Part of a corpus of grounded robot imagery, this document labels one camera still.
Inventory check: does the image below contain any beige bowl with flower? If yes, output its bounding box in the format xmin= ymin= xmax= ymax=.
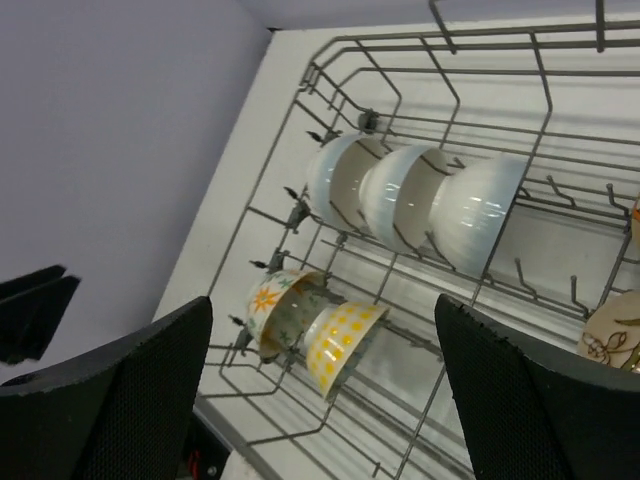
xmin=631 ymin=196 xmax=640 ymax=236

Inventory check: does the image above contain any yellow dotted bowl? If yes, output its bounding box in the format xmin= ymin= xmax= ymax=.
xmin=304 ymin=301 xmax=390 ymax=403

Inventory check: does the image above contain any beige bowl with plant drawing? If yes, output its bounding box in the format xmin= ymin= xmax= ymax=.
xmin=577 ymin=291 xmax=640 ymax=373

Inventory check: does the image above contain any light blue bowl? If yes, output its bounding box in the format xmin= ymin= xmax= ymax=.
xmin=429 ymin=156 xmax=526 ymax=278
xmin=359 ymin=145 xmax=449 ymax=253

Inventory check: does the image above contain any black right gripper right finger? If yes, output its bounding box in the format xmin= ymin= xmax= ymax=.
xmin=434 ymin=294 xmax=639 ymax=479

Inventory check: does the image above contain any light blue bowl rack end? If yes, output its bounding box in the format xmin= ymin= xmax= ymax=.
xmin=306 ymin=134 xmax=387 ymax=231

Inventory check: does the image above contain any orange green floral bowl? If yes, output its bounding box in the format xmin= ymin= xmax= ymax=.
xmin=246 ymin=269 xmax=328 ymax=360

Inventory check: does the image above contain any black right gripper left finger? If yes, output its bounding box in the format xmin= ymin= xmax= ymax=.
xmin=1 ymin=296 xmax=213 ymax=479

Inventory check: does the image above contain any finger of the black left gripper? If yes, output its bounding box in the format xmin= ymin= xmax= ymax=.
xmin=1 ymin=265 xmax=81 ymax=364

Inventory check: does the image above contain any grey wire dish rack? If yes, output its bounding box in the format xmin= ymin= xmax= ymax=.
xmin=200 ymin=2 xmax=639 ymax=479

